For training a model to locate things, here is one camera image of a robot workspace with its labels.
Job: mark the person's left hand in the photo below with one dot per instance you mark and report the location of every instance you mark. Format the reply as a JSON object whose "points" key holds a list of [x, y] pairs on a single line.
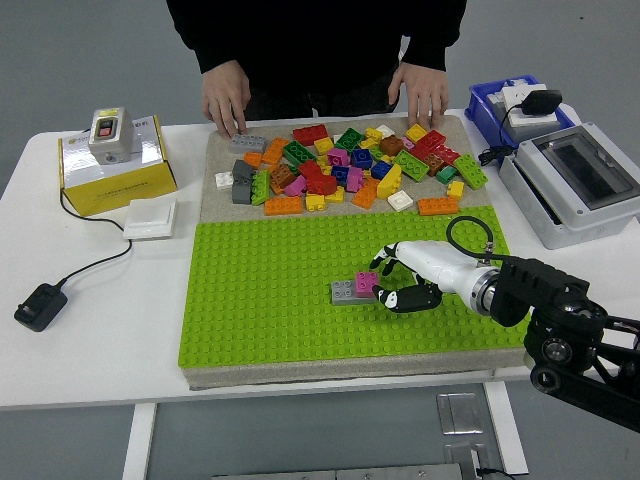
{"points": [[426, 95]]}

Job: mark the person's right hand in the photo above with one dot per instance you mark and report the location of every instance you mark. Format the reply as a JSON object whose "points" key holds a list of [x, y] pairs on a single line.
{"points": [[225, 95]]}

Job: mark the robot right hand white shell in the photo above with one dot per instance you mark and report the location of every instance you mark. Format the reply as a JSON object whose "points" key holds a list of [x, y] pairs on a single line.
{"points": [[445, 267]]}

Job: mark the pink square toy brick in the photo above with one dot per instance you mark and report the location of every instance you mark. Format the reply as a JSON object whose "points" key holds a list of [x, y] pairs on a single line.
{"points": [[338, 157], [366, 284]]}

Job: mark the person's right forearm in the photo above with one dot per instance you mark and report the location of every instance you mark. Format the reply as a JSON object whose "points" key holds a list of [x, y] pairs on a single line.
{"points": [[215, 55]]}

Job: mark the person's left forearm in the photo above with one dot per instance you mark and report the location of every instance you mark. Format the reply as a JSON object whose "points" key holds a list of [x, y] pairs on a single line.
{"points": [[427, 50]]}

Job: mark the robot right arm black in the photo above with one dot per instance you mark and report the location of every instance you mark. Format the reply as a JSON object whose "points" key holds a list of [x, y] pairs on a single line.
{"points": [[540, 285]]}

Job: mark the yellow square toy brick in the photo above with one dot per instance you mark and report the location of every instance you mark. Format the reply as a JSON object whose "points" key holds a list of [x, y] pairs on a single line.
{"points": [[373, 137], [456, 190], [315, 202], [335, 195], [323, 145], [416, 133]]}

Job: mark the red two-by-four toy brick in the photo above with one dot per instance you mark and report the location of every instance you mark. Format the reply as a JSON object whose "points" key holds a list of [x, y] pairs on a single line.
{"points": [[430, 142], [310, 135], [446, 155]]}

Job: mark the small pink toy brick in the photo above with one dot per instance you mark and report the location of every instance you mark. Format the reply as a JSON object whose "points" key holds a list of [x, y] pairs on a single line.
{"points": [[408, 144]]}

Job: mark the white flat toy brick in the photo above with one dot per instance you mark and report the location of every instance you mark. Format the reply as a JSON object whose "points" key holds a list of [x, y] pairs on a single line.
{"points": [[386, 130], [400, 201], [224, 180]]}

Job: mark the grey two-by-four toy brick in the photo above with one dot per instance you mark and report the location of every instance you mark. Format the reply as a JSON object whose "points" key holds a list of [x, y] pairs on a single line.
{"points": [[342, 292], [248, 145]]}

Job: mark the brown toy brick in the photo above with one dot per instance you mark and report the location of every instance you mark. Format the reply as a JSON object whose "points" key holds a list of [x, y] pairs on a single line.
{"points": [[433, 166], [282, 175], [391, 145]]}

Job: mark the orange two-by-four toy brick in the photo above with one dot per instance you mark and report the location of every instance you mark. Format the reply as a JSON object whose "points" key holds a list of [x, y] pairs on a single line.
{"points": [[284, 206], [438, 206]]}

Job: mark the small orange toy brick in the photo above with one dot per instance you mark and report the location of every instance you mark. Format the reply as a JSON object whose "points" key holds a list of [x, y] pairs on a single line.
{"points": [[253, 160], [276, 190]]}

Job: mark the lime green two-by-four brick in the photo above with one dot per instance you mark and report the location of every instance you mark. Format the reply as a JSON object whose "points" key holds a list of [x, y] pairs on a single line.
{"points": [[260, 187], [471, 171], [411, 165]]}

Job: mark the orange long toy brick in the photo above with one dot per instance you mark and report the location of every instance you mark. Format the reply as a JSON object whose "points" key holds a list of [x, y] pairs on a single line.
{"points": [[275, 151], [365, 193]]}

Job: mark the small lime green brick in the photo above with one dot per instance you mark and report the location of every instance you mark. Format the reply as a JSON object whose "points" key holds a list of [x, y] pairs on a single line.
{"points": [[376, 152]]}

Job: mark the grey sloped toy brick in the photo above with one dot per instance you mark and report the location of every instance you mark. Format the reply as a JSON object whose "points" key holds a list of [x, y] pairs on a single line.
{"points": [[242, 170], [242, 191]]}

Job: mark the small dark green brick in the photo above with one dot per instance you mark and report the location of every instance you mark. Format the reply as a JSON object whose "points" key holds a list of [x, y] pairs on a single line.
{"points": [[445, 175]]}

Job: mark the blue square toy brick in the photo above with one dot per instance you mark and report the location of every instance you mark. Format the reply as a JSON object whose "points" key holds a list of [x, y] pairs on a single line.
{"points": [[381, 170], [340, 175], [361, 158]]}

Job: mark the dark green two-by-four brick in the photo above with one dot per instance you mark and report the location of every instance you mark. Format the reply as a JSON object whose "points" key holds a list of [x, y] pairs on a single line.
{"points": [[299, 154], [348, 140]]}

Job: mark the yellow curved toy brick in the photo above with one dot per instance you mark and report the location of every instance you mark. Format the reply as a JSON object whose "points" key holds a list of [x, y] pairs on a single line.
{"points": [[389, 183]]}

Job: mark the small yellow toy brick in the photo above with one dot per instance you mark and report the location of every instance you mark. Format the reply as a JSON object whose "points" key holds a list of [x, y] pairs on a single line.
{"points": [[322, 163]]}

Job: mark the green studded baseplate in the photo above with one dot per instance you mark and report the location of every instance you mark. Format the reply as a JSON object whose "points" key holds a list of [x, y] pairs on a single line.
{"points": [[250, 300]]}

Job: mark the blue plastic bin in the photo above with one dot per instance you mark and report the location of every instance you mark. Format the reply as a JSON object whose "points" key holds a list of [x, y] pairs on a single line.
{"points": [[477, 107]]}

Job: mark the white power socket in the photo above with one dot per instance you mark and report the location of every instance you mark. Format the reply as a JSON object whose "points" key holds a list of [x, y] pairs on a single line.
{"points": [[515, 95]]}

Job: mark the person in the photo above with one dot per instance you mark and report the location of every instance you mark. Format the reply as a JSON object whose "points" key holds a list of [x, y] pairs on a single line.
{"points": [[310, 40]]}

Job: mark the grey plastic device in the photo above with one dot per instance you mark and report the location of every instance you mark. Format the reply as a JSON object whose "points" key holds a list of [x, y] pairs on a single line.
{"points": [[520, 134]]}

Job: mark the grey-brown foam mat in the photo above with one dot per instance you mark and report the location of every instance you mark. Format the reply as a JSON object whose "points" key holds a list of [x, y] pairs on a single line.
{"points": [[220, 208]]}

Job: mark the black plug adapter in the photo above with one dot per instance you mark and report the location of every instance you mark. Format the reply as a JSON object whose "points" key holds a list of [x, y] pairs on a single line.
{"points": [[542, 102]]}

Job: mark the yellow and white cardboard box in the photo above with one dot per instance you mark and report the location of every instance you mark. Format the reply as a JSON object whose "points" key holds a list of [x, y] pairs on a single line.
{"points": [[120, 192]]}

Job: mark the metal floor plate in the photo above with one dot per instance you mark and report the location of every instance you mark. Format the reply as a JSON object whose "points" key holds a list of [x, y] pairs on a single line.
{"points": [[460, 414], [465, 457]]}

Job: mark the white table leg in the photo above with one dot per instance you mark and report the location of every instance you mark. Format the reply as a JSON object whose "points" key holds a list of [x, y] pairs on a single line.
{"points": [[507, 430], [139, 440]]}

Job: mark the black power adapter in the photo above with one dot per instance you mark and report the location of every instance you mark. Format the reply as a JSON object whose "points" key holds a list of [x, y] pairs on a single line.
{"points": [[40, 307]]}

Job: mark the grey push-button switch box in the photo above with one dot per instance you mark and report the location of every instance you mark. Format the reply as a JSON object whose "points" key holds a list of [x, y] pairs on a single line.
{"points": [[110, 137]]}

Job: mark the grey enclosure with clear lid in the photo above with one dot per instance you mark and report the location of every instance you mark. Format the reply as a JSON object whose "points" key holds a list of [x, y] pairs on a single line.
{"points": [[530, 170]]}

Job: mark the white wall switch panel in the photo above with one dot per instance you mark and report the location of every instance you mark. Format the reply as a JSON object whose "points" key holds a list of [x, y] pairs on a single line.
{"points": [[150, 219]]}

